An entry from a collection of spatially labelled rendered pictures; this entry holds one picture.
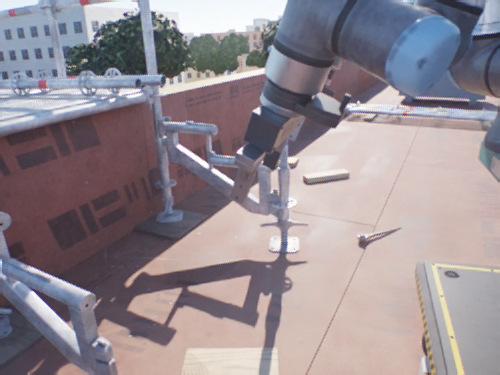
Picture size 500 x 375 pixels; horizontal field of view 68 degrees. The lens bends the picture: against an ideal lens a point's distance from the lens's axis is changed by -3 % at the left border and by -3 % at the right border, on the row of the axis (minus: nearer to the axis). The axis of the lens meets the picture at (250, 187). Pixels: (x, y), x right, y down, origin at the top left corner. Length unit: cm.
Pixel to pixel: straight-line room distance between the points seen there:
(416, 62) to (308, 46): 14
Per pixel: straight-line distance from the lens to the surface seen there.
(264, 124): 55
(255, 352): 136
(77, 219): 198
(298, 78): 54
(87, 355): 118
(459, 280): 126
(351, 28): 49
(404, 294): 170
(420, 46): 46
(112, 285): 182
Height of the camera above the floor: 98
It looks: 21 degrees down
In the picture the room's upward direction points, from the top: 2 degrees counter-clockwise
